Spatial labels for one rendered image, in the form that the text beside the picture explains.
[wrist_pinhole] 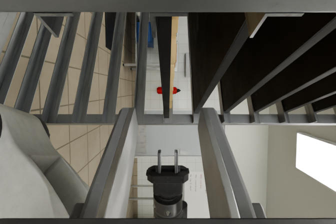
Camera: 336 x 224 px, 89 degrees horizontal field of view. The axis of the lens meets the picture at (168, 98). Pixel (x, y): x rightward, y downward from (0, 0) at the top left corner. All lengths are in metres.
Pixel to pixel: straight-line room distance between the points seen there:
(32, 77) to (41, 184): 0.48
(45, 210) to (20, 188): 0.05
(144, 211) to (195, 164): 1.57
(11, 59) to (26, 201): 0.59
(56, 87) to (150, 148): 3.47
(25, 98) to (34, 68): 0.11
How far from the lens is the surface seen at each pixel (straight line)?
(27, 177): 0.33
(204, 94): 0.38
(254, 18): 0.18
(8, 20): 0.98
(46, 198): 0.31
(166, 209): 0.57
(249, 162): 4.47
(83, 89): 0.63
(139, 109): 0.55
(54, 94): 0.67
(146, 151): 4.05
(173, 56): 0.25
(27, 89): 0.73
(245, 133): 4.23
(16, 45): 0.85
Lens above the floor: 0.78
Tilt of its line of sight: level
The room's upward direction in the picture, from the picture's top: 90 degrees clockwise
